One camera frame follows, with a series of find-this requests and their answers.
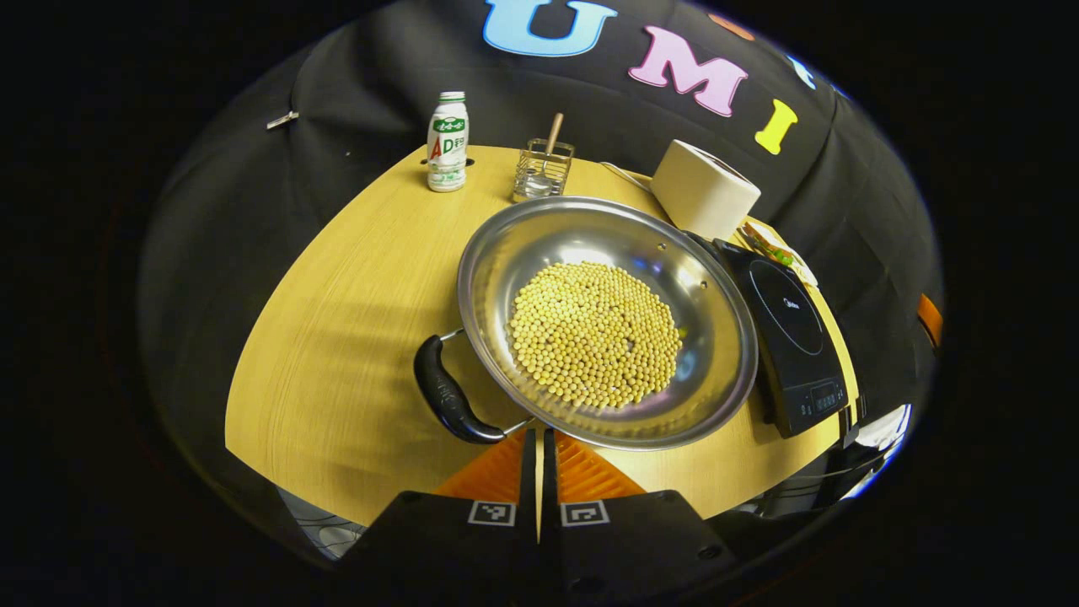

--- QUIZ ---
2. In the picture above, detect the black induction cooktop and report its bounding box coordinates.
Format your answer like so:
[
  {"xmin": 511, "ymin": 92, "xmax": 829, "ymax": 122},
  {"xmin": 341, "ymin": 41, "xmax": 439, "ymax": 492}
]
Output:
[{"xmin": 687, "ymin": 232, "xmax": 852, "ymax": 439}]

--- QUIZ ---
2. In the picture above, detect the steel pot with black handle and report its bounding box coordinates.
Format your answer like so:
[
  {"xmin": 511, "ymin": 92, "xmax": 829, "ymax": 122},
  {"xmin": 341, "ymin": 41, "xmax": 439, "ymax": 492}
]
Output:
[{"xmin": 413, "ymin": 196, "xmax": 760, "ymax": 452}]

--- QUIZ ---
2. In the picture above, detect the white drink bottle green cap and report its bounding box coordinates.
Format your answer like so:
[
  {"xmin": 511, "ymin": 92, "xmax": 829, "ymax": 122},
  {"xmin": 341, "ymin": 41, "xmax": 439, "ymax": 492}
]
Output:
[{"xmin": 426, "ymin": 91, "xmax": 470, "ymax": 193}]

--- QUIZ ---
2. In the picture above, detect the pile of soybeans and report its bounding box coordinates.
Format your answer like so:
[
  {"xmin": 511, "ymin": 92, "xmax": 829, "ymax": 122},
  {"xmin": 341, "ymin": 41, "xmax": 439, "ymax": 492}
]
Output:
[{"xmin": 507, "ymin": 261, "xmax": 684, "ymax": 411}]

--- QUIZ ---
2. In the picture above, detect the white toaster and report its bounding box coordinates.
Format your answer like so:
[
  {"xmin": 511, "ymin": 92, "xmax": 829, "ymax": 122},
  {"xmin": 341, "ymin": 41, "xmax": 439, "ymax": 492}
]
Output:
[{"xmin": 649, "ymin": 139, "xmax": 762, "ymax": 243}]

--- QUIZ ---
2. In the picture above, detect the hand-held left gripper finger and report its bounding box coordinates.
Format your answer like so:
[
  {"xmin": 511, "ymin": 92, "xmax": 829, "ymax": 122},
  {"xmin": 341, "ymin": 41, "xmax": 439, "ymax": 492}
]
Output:
[
  {"xmin": 337, "ymin": 428, "xmax": 540, "ymax": 604},
  {"xmin": 542, "ymin": 428, "xmax": 738, "ymax": 604}
]

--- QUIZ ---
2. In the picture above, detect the white power cable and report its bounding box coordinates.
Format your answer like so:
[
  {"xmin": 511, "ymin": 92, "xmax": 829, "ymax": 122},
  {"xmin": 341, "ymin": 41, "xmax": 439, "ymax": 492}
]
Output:
[{"xmin": 600, "ymin": 161, "xmax": 654, "ymax": 188}]

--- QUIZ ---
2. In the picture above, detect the wire mesh utensil holder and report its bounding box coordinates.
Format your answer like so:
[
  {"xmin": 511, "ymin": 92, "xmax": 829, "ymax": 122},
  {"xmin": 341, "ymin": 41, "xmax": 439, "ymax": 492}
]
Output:
[{"xmin": 513, "ymin": 138, "xmax": 577, "ymax": 204}]

